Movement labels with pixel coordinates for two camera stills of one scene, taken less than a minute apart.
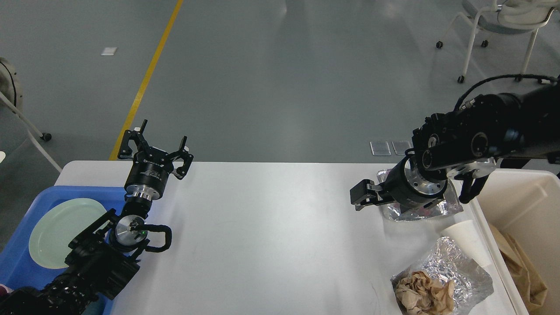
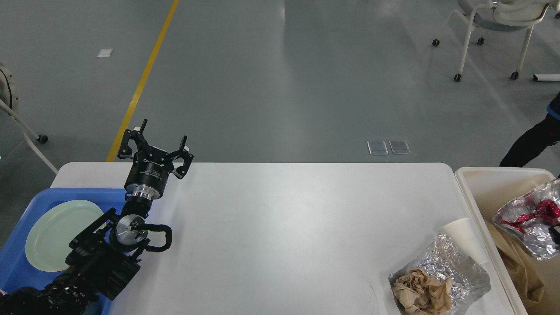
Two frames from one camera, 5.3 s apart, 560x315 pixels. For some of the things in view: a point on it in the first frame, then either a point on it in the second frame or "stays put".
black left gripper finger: (126, 152) stays put
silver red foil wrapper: (449, 204) -> (526, 219)
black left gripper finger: (187, 157) stays put
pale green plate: (57, 225) stays put
